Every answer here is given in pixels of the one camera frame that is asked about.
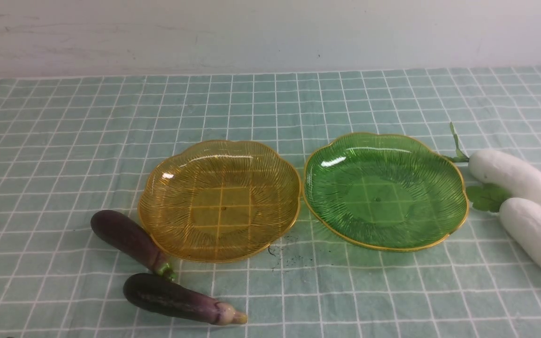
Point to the amber plastic flower plate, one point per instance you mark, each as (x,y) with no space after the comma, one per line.
(220,201)

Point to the purple eggplant green stem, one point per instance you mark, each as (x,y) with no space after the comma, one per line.
(124,234)

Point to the dark eggplant pale stem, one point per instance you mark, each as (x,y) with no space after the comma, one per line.
(158,295)

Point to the white radish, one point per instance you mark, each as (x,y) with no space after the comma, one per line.
(499,169)
(520,217)

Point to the green plastic flower plate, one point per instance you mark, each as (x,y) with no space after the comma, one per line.
(385,192)

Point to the green checkered tablecloth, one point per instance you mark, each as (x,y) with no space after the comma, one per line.
(72,146)

